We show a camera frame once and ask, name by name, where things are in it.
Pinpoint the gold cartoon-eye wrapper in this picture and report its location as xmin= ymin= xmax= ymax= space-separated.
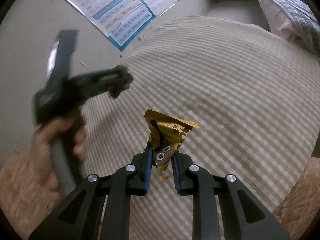
xmin=144 ymin=109 xmax=199 ymax=180

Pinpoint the small dark wrapper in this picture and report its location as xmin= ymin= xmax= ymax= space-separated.
xmin=108 ymin=65 xmax=133 ymax=99

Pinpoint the person's left hand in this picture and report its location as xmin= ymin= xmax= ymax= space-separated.
xmin=28 ymin=115 xmax=88 ymax=193

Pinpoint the folded patterned quilt pile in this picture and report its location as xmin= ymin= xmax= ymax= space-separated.
xmin=258 ymin=0 xmax=319 ymax=56

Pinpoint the blue chart wall poster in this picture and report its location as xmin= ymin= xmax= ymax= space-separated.
xmin=66 ymin=0 xmax=156 ymax=51

